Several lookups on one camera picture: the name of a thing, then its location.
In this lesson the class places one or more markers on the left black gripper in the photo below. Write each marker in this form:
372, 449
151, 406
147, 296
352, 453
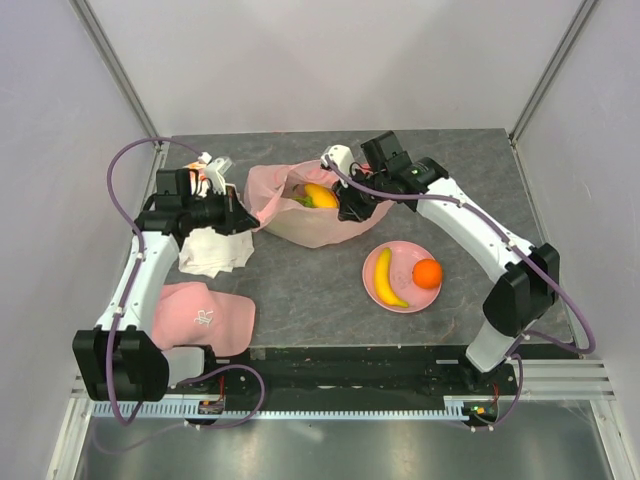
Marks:
235, 217

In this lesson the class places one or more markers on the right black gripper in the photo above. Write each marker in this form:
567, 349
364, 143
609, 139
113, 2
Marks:
349, 207

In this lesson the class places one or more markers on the pink plastic bag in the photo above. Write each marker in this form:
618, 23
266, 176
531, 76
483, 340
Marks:
272, 192

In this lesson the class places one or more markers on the yellow fake banana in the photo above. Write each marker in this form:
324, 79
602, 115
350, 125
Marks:
382, 282

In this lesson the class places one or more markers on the fake orange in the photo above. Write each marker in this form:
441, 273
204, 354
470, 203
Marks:
427, 274

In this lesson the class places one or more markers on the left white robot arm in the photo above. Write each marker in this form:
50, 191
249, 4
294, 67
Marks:
117, 358

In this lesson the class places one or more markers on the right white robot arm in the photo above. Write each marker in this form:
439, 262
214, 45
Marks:
522, 273

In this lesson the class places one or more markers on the yellow fake mango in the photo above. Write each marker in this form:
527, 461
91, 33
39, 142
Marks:
320, 197

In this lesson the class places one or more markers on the green fake grapes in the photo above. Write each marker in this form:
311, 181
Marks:
306, 201

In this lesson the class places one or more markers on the white cloth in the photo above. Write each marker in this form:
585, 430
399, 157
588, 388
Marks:
208, 253

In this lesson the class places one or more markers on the pink plate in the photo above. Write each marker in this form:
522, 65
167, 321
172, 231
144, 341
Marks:
404, 256

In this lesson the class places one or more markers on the floral orange cloth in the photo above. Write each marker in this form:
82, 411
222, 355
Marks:
196, 166

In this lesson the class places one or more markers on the pink baseball cap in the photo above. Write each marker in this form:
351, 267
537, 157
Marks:
189, 314

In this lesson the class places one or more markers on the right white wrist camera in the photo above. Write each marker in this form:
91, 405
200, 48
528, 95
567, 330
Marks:
339, 156

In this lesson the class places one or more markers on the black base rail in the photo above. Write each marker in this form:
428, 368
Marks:
422, 370

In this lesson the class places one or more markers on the grey cable duct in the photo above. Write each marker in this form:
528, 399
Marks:
194, 408

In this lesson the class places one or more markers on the left aluminium frame post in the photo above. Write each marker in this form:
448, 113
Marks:
110, 58

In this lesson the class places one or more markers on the aluminium frame post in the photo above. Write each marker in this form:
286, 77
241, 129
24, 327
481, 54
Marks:
110, 58
563, 49

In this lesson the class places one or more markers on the right aluminium frame post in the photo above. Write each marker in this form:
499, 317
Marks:
563, 49

